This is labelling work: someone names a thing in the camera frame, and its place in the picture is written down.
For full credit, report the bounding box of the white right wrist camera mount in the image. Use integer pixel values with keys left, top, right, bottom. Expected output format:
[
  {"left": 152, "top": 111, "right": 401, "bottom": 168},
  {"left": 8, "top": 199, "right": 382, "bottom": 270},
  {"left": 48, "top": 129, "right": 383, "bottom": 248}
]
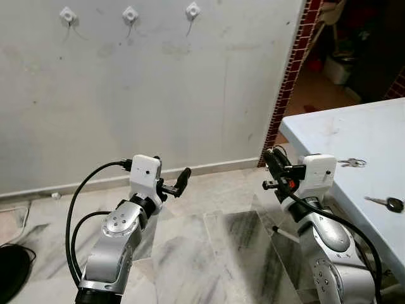
[{"left": 302, "top": 154, "right": 337, "bottom": 200}]

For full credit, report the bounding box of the wooden high chair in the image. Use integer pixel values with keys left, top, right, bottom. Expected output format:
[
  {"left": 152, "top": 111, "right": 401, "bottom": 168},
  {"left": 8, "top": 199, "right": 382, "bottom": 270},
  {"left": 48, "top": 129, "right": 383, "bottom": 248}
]
[{"left": 316, "top": 0, "right": 349, "bottom": 48}]

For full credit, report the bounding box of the short black left arm cable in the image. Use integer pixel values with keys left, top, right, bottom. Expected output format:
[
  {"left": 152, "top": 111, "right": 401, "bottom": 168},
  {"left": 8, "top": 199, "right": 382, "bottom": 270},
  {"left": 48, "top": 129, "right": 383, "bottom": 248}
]
[{"left": 71, "top": 211, "right": 115, "bottom": 282}]

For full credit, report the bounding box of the long black left arm cable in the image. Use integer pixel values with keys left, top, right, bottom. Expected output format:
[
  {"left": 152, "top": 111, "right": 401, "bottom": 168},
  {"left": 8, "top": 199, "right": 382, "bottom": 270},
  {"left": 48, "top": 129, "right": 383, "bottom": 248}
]
[{"left": 66, "top": 160, "right": 134, "bottom": 289}]

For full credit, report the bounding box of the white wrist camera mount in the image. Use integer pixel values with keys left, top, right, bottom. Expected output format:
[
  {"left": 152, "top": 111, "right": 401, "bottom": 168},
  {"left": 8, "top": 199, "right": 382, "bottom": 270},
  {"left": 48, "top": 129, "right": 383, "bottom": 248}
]
[
  {"left": 129, "top": 155, "right": 163, "bottom": 198},
  {"left": 302, "top": 154, "right": 337, "bottom": 200}
]

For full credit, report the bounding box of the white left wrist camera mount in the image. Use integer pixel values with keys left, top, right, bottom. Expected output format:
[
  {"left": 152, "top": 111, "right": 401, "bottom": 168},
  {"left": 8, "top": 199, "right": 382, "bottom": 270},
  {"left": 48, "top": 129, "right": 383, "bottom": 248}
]
[{"left": 129, "top": 155, "right": 163, "bottom": 198}]

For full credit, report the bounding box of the black round floor object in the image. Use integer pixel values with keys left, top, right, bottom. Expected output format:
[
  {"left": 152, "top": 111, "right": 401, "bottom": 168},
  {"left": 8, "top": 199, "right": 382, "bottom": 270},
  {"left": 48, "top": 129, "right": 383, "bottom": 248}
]
[{"left": 0, "top": 244, "right": 37, "bottom": 303}]

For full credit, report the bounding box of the black-headed car key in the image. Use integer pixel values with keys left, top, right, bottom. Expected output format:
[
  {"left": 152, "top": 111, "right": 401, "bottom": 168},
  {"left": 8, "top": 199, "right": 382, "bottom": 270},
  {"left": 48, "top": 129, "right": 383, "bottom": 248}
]
[{"left": 364, "top": 196, "right": 404, "bottom": 213}]

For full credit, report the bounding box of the white cooking pot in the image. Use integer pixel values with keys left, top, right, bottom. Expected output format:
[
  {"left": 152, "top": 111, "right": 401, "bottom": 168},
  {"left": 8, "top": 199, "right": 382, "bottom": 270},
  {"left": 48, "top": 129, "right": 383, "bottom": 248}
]
[{"left": 325, "top": 53, "right": 356, "bottom": 86}]

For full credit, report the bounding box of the white adhesive wall hook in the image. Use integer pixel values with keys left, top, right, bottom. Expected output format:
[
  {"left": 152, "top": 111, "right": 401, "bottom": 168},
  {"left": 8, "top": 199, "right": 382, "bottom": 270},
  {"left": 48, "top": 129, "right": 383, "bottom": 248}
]
[
  {"left": 185, "top": 3, "right": 202, "bottom": 23},
  {"left": 59, "top": 6, "right": 78, "bottom": 27},
  {"left": 122, "top": 6, "right": 140, "bottom": 27}
]

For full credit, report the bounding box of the small silver key bunch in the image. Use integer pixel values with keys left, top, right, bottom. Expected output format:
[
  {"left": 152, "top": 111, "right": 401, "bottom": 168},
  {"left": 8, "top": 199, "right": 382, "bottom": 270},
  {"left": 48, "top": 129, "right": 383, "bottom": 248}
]
[{"left": 337, "top": 158, "right": 367, "bottom": 168}]

